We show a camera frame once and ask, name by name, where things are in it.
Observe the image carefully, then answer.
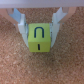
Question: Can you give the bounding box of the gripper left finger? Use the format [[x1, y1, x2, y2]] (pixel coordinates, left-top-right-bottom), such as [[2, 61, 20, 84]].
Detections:
[[5, 7, 32, 47]]

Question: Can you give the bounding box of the yellow block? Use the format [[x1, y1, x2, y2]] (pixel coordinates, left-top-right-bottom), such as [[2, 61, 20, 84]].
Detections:
[[27, 22, 53, 53]]

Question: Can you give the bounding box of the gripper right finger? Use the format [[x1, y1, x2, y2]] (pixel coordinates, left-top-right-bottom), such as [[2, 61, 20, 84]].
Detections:
[[48, 5, 72, 41]]

